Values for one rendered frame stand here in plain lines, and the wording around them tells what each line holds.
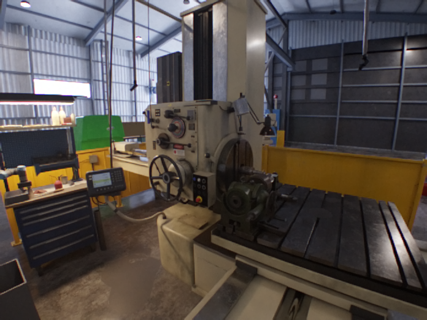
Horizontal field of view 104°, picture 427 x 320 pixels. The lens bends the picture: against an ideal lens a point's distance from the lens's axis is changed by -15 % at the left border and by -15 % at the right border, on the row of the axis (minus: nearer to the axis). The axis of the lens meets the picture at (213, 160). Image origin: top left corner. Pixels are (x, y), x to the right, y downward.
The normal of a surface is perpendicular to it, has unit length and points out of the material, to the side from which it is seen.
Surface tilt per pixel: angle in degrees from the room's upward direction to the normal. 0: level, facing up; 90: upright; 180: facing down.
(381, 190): 90
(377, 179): 90
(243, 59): 90
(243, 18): 90
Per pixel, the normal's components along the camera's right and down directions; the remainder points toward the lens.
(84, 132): 0.81, 0.02
